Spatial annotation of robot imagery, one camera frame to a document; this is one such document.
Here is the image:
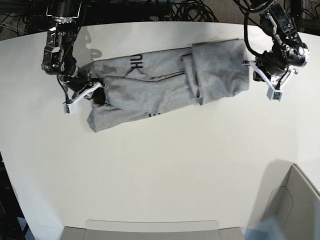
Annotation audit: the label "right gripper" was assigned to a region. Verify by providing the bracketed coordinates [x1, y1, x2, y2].
[58, 73, 106, 105]

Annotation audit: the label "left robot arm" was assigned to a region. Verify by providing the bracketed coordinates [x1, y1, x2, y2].
[234, 0, 310, 90]

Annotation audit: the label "grey box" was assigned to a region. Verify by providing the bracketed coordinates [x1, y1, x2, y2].
[60, 219, 245, 240]
[261, 164, 320, 240]

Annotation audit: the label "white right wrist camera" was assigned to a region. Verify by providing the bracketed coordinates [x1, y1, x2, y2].
[63, 103, 79, 115]

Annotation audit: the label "grey box right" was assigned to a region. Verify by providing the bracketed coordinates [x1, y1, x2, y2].
[261, 164, 320, 240]

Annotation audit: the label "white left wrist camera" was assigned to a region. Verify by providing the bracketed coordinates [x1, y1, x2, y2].
[267, 87, 283, 102]

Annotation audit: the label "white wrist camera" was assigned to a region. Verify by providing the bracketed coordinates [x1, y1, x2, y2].
[267, 87, 283, 102]
[63, 103, 79, 115]

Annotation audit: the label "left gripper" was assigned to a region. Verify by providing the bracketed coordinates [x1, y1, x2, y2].
[242, 57, 298, 90]

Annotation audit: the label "coiled black cables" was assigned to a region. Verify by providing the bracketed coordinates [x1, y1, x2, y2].
[164, 0, 221, 23]

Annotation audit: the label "grey box bottom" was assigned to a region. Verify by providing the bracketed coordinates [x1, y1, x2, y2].
[60, 219, 245, 240]

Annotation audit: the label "grey T-shirt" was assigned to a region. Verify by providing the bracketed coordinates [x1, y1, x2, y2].
[85, 39, 249, 132]

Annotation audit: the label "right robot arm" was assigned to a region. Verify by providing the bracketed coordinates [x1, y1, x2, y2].
[41, 0, 105, 106]

